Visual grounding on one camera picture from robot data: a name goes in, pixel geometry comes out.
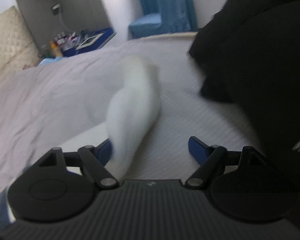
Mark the orange bottle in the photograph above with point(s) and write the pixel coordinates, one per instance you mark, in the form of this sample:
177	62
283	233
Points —
55	50

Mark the wall charger with white cable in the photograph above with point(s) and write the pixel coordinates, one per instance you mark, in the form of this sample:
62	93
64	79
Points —
57	11

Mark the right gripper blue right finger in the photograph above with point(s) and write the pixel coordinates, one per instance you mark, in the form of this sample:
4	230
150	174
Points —
211	160

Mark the white blue striped sweater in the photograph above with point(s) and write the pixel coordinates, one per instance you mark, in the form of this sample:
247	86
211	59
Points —
131	113

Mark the blue chair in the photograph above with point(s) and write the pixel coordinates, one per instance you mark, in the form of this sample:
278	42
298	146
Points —
147	25

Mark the blue curtain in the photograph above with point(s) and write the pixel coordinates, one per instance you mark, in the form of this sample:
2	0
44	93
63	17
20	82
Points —
177	15

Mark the blue tray with items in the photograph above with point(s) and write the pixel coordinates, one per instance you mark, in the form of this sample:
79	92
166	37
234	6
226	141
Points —
90	40

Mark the grey wardrobe shelf unit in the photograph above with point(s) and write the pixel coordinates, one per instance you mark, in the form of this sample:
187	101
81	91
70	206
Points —
46	19

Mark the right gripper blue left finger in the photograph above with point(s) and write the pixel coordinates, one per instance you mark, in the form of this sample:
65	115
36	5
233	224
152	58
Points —
94	160

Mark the grey bed duvet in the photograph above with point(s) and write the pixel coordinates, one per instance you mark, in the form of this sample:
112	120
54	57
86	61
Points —
65	103

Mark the cream quilted headboard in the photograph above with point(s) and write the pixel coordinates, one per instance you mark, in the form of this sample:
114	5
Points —
17	47

